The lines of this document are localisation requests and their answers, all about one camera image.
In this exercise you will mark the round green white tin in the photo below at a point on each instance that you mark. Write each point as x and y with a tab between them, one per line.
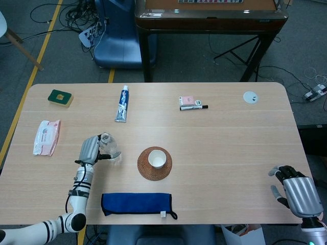
198	102

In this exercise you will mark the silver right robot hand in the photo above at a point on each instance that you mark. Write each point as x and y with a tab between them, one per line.
301	196

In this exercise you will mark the black tripod stand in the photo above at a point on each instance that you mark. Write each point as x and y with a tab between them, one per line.
231	50

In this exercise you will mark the row of mahjong tiles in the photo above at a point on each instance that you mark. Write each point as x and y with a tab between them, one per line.
209	1

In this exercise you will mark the white paper bag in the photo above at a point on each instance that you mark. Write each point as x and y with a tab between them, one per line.
253	236

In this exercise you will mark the grey round table grommet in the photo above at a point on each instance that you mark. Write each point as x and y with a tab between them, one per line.
249	97

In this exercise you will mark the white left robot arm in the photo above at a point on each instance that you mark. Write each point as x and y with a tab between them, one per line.
79	201

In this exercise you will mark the small pink white box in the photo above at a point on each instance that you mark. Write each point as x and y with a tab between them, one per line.
186	99

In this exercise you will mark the blue white toothpaste tube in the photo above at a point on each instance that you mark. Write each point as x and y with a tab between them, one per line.
122	107

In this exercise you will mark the white power strip with plugs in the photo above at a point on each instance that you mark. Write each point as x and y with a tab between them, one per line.
85	37

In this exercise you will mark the black case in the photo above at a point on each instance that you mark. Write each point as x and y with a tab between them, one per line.
314	140

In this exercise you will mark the dark wood mahjong table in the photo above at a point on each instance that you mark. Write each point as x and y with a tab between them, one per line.
204	23

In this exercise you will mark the clear plastic bottle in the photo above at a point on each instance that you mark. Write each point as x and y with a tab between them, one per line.
110	146

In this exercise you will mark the blue machine base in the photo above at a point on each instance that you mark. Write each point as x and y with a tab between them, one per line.
115	46

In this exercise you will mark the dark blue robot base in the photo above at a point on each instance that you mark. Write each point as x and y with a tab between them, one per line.
153	237

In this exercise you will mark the white chair wooden legs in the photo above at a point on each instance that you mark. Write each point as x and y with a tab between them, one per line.
2	25

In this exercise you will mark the grey floor power strip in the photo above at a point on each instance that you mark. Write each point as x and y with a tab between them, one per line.
313	94

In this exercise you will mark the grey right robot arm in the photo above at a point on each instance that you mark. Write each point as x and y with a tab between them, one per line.
314	229

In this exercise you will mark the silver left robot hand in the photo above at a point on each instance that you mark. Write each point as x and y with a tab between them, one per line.
89	150

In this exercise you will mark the blue microfiber cloth black trim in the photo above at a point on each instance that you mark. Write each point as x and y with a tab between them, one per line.
135	204

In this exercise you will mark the white paper cup green print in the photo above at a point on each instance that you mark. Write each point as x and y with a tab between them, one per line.
157	160

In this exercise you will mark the black white marker pen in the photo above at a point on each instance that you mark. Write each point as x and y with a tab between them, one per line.
191	108

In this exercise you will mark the pink white wet wipes pack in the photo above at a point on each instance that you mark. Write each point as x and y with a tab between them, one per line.
46	137

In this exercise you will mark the round woven rattan coaster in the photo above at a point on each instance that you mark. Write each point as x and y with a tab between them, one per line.
143	171

